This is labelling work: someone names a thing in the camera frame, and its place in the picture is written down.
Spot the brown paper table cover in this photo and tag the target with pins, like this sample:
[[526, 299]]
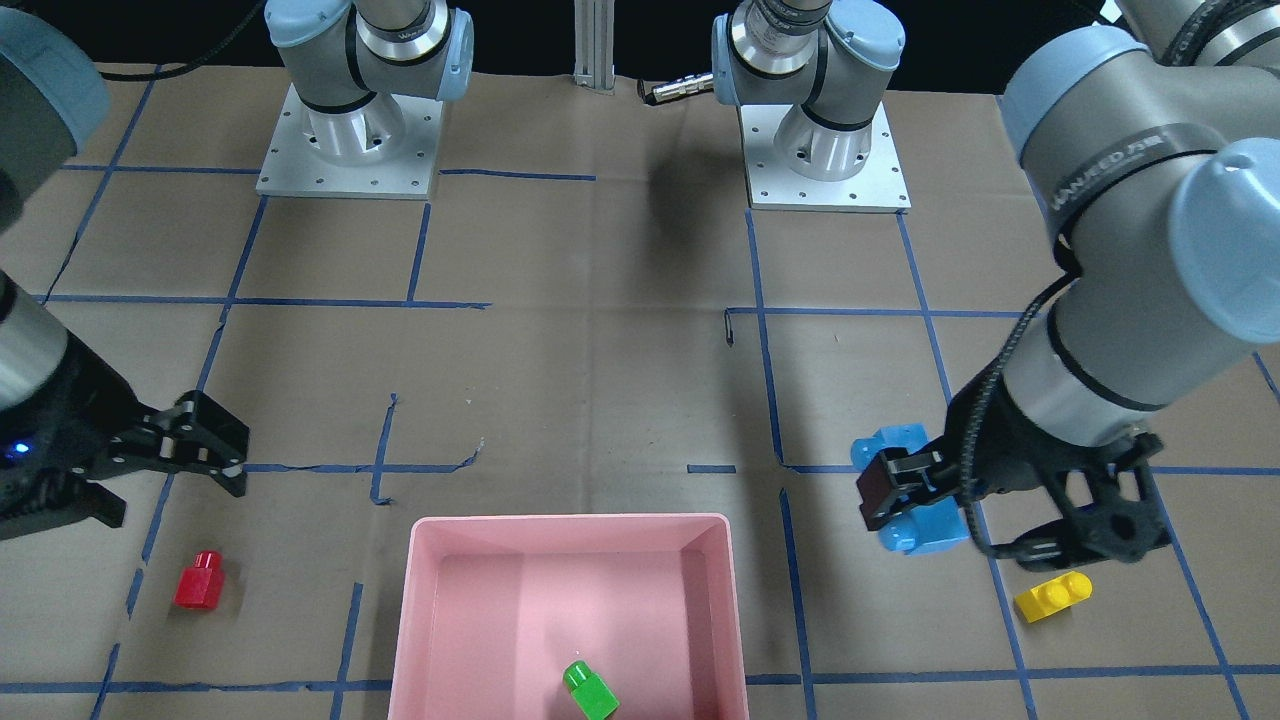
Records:
[[587, 316]]

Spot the aluminium frame post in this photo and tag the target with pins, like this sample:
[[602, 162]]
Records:
[[593, 40]]

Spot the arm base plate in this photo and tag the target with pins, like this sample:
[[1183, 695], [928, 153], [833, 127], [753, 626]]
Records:
[[388, 149], [792, 164]]

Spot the green toy block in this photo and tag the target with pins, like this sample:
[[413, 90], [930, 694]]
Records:
[[589, 692]]

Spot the pink plastic box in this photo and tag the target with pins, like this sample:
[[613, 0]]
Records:
[[495, 608]]

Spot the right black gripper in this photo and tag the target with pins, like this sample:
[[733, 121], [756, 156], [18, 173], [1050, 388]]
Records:
[[72, 415]]

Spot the yellow toy block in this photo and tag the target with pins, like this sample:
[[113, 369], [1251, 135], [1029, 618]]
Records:
[[1055, 595]]

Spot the red toy block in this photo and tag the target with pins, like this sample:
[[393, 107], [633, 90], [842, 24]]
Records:
[[200, 585]]

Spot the blue toy block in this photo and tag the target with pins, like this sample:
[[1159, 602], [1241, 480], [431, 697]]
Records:
[[935, 524]]

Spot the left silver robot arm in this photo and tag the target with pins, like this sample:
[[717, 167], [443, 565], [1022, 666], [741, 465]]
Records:
[[1152, 150]]

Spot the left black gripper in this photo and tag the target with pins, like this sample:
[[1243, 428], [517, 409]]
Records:
[[997, 458]]

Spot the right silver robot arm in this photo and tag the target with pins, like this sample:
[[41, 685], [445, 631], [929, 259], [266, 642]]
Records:
[[369, 80]]

